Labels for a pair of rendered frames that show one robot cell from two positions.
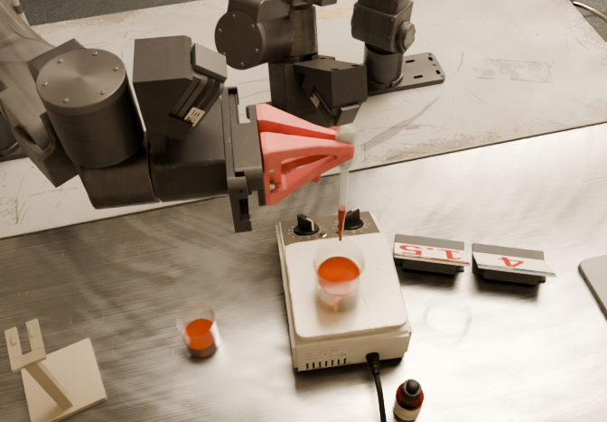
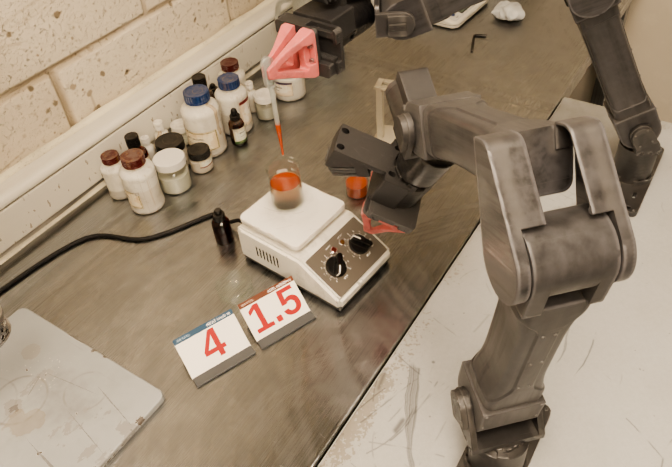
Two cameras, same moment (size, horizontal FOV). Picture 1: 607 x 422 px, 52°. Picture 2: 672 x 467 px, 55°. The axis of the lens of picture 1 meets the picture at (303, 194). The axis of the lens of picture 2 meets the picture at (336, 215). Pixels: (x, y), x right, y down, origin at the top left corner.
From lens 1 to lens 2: 1.05 m
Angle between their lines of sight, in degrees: 79
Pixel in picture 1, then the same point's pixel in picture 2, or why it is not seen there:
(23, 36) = not seen: outside the picture
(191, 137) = (317, 7)
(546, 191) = (227, 453)
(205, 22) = not seen: outside the picture
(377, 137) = (415, 388)
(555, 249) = (189, 398)
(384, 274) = (273, 227)
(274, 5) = (403, 90)
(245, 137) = (297, 20)
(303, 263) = (324, 202)
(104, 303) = not seen: hidden behind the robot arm
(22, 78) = not seen: outside the picture
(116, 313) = not seen: hidden behind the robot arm
